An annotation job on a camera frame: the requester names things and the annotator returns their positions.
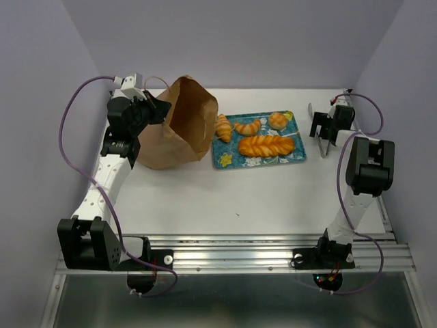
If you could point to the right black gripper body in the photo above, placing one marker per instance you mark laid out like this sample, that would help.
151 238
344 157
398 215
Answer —
331 126

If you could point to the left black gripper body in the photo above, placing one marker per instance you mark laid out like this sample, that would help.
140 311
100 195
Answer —
141 111

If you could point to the brown paper bag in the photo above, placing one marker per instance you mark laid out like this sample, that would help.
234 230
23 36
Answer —
188 130

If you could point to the pale fake bread roll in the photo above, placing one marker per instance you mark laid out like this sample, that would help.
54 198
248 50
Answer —
277 121

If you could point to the small fake croissant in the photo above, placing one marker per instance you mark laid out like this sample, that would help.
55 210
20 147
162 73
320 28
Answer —
223 129

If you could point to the large fake croissant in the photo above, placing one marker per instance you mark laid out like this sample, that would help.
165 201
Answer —
266 146

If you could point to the curved fake croissant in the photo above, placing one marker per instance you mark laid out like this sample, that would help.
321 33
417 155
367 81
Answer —
249 129

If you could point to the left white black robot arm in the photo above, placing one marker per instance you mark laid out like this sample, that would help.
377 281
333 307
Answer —
87 240

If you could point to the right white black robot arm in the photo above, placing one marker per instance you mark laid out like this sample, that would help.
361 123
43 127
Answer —
326 244

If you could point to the teal floral tray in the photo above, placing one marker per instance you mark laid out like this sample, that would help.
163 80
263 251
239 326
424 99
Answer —
226 155

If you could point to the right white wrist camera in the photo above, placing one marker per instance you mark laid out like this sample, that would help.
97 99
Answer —
338 100

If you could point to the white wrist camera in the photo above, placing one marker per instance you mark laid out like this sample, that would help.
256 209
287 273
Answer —
132 87
338 100

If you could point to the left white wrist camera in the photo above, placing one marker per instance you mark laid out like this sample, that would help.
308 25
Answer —
132 87

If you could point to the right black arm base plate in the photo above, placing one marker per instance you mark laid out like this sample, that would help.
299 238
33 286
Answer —
309 259

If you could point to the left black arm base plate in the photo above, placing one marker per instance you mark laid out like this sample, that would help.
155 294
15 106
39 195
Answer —
158 257

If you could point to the aluminium front rail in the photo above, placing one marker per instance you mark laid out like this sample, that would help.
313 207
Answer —
263 253

